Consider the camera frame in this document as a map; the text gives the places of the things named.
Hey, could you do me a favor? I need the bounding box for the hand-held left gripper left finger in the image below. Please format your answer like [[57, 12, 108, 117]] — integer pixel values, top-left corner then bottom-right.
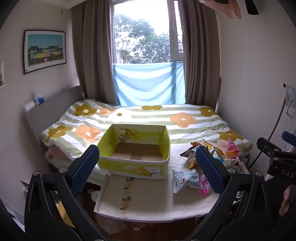
[[24, 145, 105, 241]]

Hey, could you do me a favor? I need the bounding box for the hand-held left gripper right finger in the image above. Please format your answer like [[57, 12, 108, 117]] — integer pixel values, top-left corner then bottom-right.
[[187, 146, 272, 241]]

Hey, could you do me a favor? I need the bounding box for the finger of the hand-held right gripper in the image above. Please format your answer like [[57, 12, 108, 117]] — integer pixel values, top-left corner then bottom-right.
[[257, 137, 281, 160], [282, 131, 296, 147]]

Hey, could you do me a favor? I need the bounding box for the pink snack packet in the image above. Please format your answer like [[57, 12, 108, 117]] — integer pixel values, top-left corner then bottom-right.
[[198, 174, 213, 195]]

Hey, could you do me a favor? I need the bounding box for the orange cake packet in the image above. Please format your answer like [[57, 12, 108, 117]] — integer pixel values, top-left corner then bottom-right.
[[205, 141, 219, 154]]

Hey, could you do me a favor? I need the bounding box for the brown and white snack bag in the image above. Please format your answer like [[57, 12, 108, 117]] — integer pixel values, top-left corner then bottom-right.
[[180, 140, 204, 170]]

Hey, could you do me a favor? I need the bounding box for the white and blue snack packet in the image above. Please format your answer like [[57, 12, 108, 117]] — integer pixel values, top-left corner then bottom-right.
[[172, 169, 200, 193]]

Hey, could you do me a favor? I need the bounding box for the pink and orange snack bag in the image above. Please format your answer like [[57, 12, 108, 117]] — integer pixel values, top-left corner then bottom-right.
[[218, 138, 239, 161]]

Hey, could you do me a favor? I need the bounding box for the yellow-green cardboard box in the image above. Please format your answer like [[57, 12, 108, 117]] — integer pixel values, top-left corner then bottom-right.
[[96, 124, 171, 180]]

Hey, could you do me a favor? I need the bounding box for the person's right hand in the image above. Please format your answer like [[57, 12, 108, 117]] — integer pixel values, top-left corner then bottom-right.
[[279, 185, 292, 217]]

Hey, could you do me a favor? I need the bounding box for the pink pillow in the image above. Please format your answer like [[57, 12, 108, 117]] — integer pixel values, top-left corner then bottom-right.
[[46, 146, 71, 161]]

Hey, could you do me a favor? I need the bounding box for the grey bed headboard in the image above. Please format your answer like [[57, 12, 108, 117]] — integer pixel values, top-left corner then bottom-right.
[[24, 86, 84, 150]]

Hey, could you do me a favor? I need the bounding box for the striped floral blanket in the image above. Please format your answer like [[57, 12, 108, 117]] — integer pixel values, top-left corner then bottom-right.
[[40, 98, 253, 161]]

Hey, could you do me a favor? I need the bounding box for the light blue cloth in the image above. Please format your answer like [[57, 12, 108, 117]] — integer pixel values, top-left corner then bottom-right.
[[112, 62, 186, 106]]

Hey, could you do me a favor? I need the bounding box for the brown curtain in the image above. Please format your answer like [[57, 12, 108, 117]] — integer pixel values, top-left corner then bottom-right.
[[180, 0, 221, 112], [71, 0, 116, 106]]

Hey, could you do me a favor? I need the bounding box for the pink towel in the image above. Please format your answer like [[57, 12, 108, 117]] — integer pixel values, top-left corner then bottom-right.
[[198, 0, 242, 19]]

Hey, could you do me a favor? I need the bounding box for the window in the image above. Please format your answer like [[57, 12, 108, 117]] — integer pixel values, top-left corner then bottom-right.
[[113, 0, 185, 65]]

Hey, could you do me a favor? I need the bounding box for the black cable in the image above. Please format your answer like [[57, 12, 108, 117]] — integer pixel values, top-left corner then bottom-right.
[[248, 87, 288, 171]]

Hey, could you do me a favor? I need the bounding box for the framed wall picture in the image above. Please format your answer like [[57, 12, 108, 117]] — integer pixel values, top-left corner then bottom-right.
[[23, 30, 67, 75]]

